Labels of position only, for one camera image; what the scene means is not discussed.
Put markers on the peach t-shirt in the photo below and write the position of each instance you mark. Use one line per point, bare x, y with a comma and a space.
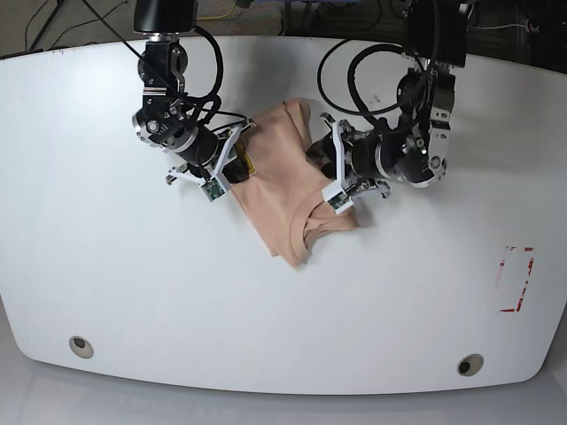
283, 196

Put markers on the right table grommet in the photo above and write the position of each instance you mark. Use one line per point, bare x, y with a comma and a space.
470, 365

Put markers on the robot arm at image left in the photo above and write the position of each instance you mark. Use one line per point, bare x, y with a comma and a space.
171, 119

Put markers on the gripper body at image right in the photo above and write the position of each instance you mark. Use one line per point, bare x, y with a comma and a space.
361, 174

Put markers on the wrist camera, image-right gripper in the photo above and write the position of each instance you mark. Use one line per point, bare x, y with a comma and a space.
337, 198

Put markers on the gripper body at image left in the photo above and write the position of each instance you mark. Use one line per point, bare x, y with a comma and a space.
206, 152

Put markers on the table grommet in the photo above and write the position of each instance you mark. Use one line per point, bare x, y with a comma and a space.
470, 365
81, 347

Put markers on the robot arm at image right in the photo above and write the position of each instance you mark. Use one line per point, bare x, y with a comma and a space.
408, 141

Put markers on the red tape rectangle marker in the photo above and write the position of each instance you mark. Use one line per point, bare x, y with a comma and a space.
513, 278

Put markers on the left table grommet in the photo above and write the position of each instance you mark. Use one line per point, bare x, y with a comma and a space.
81, 347

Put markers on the wrist camera, image-left gripper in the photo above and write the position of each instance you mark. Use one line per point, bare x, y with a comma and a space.
215, 187

